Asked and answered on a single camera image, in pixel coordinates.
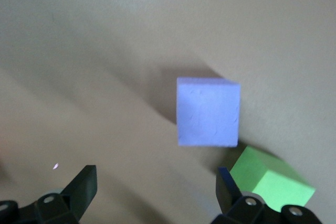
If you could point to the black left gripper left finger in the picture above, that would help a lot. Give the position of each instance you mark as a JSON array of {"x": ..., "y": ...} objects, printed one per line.
[{"x": 76, "y": 200}]

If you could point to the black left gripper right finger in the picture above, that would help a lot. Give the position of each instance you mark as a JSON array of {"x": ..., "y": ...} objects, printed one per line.
[{"x": 236, "y": 208}]

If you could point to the purple foam block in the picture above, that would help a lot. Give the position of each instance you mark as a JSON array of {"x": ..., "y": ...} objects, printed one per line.
[{"x": 207, "y": 111}]

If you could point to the tiny white paper speck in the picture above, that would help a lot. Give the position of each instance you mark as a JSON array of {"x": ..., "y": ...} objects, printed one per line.
[{"x": 55, "y": 166}]

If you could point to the green foam block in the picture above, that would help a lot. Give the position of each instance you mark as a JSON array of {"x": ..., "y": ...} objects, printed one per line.
[{"x": 273, "y": 179}]

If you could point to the large paper table cover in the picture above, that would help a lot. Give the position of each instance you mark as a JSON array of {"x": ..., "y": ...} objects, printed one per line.
[{"x": 78, "y": 51}]

